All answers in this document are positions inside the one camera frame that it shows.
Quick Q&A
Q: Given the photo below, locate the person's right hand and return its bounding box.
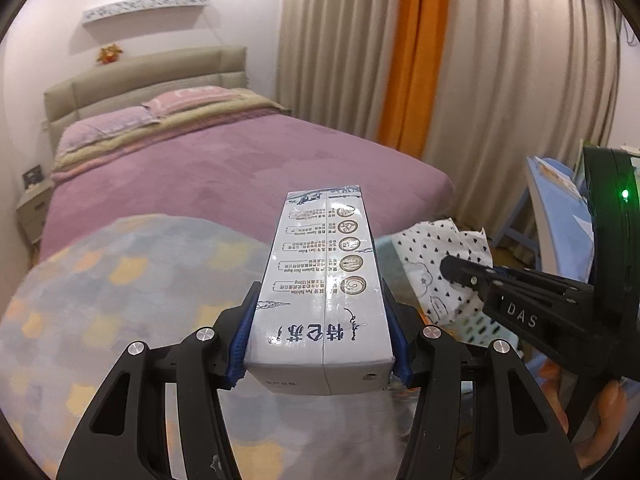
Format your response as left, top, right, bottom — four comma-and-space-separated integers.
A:
542, 379, 630, 471

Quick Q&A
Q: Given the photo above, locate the beige curtain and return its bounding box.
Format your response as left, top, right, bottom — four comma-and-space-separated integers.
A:
275, 0, 416, 141
422, 0, 623, 241

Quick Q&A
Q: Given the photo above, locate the beige padded headboard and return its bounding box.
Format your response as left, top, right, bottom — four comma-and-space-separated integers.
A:
43, 46, 249, 146

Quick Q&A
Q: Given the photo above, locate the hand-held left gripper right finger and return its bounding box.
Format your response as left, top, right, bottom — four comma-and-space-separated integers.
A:
382, 280, 583, 480

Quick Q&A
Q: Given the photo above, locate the bed with purple cover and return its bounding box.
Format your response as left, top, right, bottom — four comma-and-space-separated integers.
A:
39, 110, 456, 263

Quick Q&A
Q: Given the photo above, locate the blue white child desk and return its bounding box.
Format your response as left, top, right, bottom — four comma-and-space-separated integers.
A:
492, 155, 595, 273

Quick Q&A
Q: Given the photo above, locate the white milk carton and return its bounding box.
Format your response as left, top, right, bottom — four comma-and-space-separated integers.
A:
243, 185, 397, 395

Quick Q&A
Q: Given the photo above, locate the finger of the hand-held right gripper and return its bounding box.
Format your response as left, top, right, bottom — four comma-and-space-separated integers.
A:
440, 255, 506, 311
502, 267, 593, 291

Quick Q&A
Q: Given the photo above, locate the white patterned wall shelf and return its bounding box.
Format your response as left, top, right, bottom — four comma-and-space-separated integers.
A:
82, 0, 211, 24

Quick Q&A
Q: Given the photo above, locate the pink pillow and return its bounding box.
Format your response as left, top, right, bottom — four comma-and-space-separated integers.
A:
141, 85, 241, 118

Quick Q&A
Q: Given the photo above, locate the orange curtain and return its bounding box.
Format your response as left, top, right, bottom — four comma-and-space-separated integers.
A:
377, 0, 451, 151

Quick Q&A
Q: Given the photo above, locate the folded beige blanket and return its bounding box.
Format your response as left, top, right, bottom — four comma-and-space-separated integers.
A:
52, 89, 291, 176

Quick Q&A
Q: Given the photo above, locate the purple pillow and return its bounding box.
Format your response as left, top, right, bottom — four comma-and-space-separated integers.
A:
55, 106, 161, 161

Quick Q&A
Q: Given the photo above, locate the polka dot paper napkin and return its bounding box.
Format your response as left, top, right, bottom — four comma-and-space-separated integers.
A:
391, 217, 496, 346

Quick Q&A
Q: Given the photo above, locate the grey nightstand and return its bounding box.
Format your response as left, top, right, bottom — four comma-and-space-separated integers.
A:
15, 177, 55, 246

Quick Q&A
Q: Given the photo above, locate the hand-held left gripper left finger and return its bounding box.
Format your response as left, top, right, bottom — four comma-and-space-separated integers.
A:
55, 282, 261, 480

